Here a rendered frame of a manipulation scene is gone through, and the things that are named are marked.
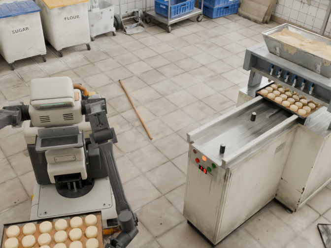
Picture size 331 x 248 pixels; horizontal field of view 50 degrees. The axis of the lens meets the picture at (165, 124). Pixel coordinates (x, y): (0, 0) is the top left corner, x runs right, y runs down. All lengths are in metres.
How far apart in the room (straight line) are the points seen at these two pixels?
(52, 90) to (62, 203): 1.01
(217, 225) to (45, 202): 1.20
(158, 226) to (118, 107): 1.64
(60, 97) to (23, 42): 2.98
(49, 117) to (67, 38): 3.08
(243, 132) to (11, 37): 3.27
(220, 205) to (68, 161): 0.98
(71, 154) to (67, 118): 0.27
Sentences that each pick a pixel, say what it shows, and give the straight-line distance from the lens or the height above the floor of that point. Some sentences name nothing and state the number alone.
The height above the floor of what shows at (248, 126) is 0.84.
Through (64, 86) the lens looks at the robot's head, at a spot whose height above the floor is 1.29.
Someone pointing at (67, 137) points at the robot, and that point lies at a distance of 2.06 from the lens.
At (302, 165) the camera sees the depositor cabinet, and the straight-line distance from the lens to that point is 2.68.
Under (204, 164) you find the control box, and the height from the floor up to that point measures 0.77.
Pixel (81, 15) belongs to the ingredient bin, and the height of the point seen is 0.53.
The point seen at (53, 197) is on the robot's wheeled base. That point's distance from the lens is 2.69.
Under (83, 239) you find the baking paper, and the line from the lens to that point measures 1.54.
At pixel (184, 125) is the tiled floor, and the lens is 3.70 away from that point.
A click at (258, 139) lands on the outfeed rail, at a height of 0.90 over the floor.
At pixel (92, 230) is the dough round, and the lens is 1.54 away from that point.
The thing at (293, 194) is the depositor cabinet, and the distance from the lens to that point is 2.87.
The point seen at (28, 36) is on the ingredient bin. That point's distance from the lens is 4.82.
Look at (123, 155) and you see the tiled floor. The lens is 3.34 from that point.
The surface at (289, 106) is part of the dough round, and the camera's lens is 2.57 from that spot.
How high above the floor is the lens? 2.25
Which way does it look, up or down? 37 degrees down
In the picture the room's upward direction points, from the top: 2 degrees clockwise
